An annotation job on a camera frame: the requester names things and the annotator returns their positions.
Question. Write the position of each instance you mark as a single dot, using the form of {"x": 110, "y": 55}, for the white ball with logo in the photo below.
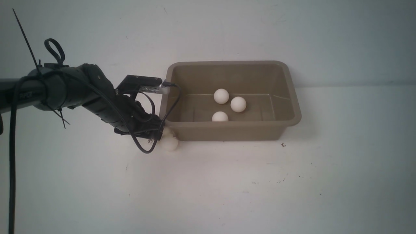
{"x": 150, "y": 141}

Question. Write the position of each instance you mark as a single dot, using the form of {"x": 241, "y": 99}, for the tan plastic bin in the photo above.
{"x": 267, "y": 87}

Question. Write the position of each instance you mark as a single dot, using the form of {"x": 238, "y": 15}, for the white ball beside bin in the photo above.
{"x": 168, "y": 130}

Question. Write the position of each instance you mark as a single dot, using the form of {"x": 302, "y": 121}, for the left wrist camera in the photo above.
{"x": 134, "y": 83}

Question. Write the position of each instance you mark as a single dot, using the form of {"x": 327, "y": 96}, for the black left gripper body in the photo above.
{"x": 123, "y": 112}

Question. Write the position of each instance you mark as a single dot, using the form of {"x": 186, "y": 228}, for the white ball with dark mark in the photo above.
{"x": 169, "y": 142}

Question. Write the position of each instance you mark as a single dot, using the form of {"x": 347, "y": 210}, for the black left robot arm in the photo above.
{"x": 87, "y": 86}

